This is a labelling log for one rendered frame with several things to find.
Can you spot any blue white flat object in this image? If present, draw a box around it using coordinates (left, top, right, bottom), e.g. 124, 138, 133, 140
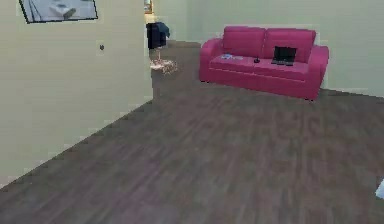
220, 53, 244, 61

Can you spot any dark blue chair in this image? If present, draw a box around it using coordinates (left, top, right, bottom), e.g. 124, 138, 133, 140
145, 21, 171, 51

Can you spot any pink sofa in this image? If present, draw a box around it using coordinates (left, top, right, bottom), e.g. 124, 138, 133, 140
198, 25, 330, 101

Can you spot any black laptop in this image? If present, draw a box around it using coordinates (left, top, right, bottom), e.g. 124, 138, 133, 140
270, 45, 298, 67

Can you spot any white object at floor edge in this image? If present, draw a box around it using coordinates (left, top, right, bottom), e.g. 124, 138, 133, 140
374, 178, 384, 200

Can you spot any black framed wall picture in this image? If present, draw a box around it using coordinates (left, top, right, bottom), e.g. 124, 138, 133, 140
18, 0, 99, 25

